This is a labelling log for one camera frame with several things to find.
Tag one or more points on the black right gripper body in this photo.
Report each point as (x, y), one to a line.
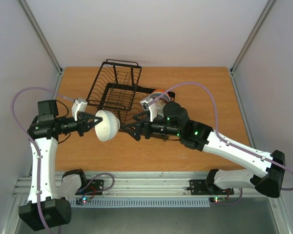
(137, 129)

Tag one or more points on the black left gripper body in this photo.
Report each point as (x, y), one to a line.
(81, 126)

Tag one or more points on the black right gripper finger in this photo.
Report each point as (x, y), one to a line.
(133, 129)
(141, 116)

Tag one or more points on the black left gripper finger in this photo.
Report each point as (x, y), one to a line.
(90, 125)
(88, 116)

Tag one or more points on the white ribbed bowl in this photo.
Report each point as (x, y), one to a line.
(109, 126)

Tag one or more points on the red patterned bowl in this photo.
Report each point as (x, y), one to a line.
(163, 97)

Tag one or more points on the black wire dish rack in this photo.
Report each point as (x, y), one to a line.
(116, 89)

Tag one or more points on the plain white bowl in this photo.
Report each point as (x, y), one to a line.
(160, 104)

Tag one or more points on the white bowl with orange outside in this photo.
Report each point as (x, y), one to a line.
(158, 91)

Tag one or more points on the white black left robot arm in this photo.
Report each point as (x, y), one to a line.
(48, 205)

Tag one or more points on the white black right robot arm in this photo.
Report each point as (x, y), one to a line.
(262, 171)

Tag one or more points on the left green led board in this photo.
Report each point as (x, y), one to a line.
(84, 200)

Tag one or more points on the green led board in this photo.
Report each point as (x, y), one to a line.
(84, 200)
(217, 199)

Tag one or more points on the right green led board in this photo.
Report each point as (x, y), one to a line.
(217, 199)

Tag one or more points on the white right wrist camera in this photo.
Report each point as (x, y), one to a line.
(149, 104)

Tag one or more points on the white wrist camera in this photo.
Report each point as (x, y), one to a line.
(79, 105)
(149, 104)

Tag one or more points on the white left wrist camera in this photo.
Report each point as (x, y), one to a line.
(79, 105)

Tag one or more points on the aluminium front frame rails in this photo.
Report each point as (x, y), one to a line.
(142, 184)

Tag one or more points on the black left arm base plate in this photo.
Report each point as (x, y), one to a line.
(96, 186)

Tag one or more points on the grey slotted cable duct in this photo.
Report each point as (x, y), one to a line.
(173, 202)

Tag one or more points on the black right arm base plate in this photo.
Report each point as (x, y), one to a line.
(201, 187)

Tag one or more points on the aluminium left frame post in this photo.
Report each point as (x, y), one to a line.
(32, 20)

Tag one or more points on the aluminium frame post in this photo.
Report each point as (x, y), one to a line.
(32, 20)
(253, 33)

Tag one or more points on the aluminium right frame post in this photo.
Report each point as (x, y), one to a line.
(253, 33)

